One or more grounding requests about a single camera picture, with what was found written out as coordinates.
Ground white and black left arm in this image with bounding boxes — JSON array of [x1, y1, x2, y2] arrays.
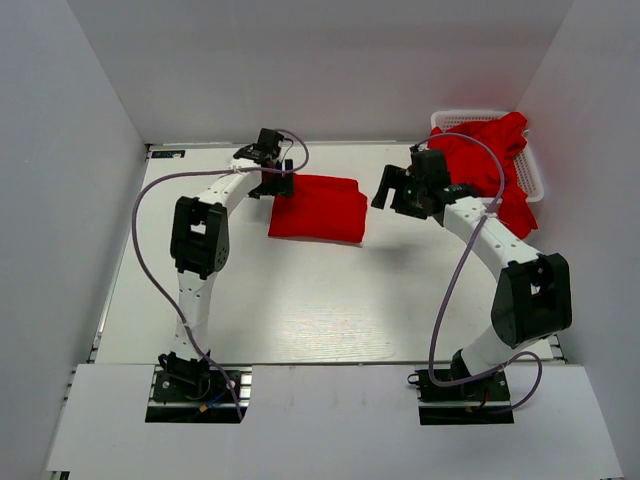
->
[[170, 128, 294, 361]]

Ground blue label sticker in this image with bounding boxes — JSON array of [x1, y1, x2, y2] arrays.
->
[[151, 150, 186, 159]]

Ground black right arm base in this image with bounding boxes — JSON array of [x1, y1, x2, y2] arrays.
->
[[407, 367, 514, 426]]

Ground red t shirt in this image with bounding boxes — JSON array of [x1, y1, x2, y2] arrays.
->
[[268, 174, 368, 244]]

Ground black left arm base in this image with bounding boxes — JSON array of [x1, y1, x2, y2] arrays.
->
[[145, 352, 252, 424]]

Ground red t shirts in basket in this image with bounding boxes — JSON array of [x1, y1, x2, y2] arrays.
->
[[427, 112, 538, 240]]

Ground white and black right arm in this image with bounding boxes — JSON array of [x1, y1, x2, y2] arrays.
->
[[371, 150, 573, 399]]

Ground white plastic basket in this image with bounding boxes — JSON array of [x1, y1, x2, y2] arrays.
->
[[430, 109, 544, 203]]

